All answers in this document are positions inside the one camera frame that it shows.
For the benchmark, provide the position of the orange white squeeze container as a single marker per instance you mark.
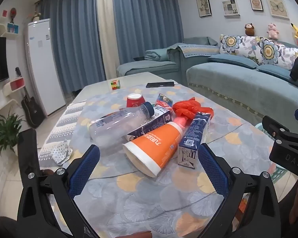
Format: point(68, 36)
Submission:
point(154, 148)

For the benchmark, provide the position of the blue picture box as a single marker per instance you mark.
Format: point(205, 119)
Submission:
point(12, 27)

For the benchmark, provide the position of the small butterfly picture frame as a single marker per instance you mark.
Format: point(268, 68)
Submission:
point(256, 4)

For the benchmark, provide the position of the pink pig plush toy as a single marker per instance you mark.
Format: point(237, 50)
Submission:
point(272, 31)

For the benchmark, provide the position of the black smartphone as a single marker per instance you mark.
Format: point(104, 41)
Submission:
point(160, 84)

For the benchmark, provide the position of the folded teal blanket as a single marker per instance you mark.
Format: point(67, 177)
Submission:
point(156, 55)

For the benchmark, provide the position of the floral cushion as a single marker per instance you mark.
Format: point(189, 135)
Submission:
point(283, 52)
point(241, 47)

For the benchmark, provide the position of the red white wall cubby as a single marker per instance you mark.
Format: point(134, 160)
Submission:
point(15, 85)

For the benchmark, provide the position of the newspaper print wall picture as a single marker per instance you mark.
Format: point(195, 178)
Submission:
point(231, 8)

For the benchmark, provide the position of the tall black picture frame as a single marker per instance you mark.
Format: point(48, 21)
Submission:
point(203, 6)

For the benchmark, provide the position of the cream curtain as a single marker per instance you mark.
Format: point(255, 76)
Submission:
point(108, 29)

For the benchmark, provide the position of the colourful puzzle cube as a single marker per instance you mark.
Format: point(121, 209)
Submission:
point(115, 85)

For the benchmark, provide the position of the large butterfly picture frame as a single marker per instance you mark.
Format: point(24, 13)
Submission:
point(277, 8)

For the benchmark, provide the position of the teal sofa armrest cover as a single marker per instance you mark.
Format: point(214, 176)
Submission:
point(196, 50)

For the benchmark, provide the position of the ornament on refrigerator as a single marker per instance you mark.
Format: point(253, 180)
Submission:
point(35, 16)

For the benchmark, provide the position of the dark blue drink carton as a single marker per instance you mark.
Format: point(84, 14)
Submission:
point(192, 138)
point(151, 126)

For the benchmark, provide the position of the teal sectional sofa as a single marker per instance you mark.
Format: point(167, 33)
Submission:
point(238, 86)

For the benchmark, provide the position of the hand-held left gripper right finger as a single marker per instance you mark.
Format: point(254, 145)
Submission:
point(211, 168)

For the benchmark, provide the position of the red plastic bag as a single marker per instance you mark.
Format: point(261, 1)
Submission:
point(186, 107)

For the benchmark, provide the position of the blue patterned tablecloth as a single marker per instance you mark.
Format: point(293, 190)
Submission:
point(139, 203)

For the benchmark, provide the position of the green potted plant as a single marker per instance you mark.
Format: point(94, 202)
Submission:
point(6, 133)

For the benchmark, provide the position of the grey white knit mat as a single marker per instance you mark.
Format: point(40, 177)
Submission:
point(64, 121)

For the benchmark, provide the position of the red paddle ornament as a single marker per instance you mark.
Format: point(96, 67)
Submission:
point(13, 13)

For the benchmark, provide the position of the blue curtain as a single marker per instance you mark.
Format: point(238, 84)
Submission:
point(146, 17)
point(72, 42)

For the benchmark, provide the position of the black acoustic guitar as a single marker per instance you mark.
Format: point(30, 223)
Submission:
point(33, 111)

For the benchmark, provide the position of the white refrigerator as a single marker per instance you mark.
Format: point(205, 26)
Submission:
point(44, 67)

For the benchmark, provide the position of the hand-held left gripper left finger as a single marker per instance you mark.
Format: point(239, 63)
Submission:
point(85, 168)

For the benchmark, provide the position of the brown monkey plush toy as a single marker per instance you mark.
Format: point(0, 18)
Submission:
point(249, 29)

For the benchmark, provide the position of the red white paper cup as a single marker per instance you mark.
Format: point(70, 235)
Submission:
point(134, 101)

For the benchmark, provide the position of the clear plastic bottle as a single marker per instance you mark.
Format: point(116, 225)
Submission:
point(114, 126)

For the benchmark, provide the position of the teal pillow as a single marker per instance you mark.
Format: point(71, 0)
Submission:
point(232, 60)
point(275, 70)

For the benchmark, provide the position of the colourful snack packet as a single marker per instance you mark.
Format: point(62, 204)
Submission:
point(164, 101)

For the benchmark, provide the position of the crumpled spotted white paper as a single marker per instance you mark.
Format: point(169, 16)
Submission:
point(60, 152)

